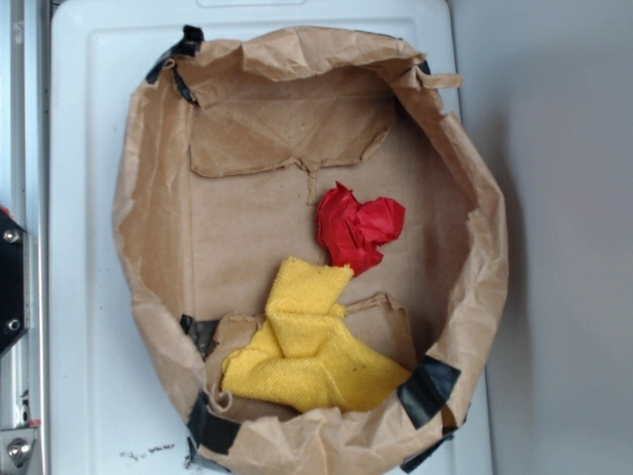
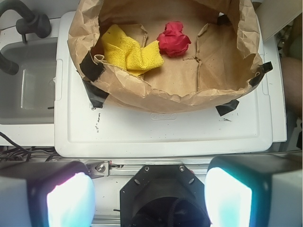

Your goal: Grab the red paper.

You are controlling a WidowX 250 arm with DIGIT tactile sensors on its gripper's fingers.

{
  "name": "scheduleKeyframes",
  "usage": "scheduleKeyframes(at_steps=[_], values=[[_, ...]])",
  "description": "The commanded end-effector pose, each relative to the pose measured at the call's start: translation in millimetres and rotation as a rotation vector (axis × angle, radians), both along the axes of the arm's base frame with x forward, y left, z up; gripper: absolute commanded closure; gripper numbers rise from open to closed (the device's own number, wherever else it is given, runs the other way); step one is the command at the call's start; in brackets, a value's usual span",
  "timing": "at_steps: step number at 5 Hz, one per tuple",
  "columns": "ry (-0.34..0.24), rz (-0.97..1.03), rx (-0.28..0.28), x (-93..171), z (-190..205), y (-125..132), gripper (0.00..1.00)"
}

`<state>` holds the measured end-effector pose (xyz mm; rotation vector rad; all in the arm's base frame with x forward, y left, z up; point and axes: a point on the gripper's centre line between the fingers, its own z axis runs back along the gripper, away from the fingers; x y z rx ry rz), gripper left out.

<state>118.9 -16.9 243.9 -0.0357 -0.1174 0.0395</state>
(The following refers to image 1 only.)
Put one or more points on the crumpled red paper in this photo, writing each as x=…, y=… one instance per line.
x=352, y=232

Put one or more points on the brown paper bag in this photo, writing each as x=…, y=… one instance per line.
x=229, y=149

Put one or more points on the yellow cloth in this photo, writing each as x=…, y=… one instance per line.
x=305, y=355

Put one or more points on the white plastic tray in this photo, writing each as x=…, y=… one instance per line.
x=108, y=413

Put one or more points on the black bracket with screws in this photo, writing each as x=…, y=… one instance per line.
x=13, y=282

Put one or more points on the metal rail frame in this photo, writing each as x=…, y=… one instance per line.
x=24, y=167

